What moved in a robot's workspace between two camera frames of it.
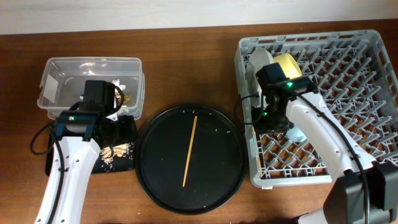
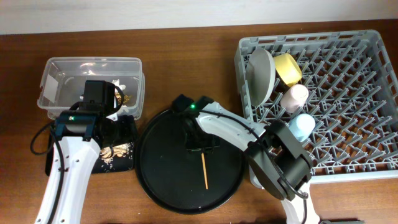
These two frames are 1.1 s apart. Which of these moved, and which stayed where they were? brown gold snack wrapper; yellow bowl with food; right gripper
Moved: right gripper
Stayed: yellow bowl with food; brown gold snack wrapper
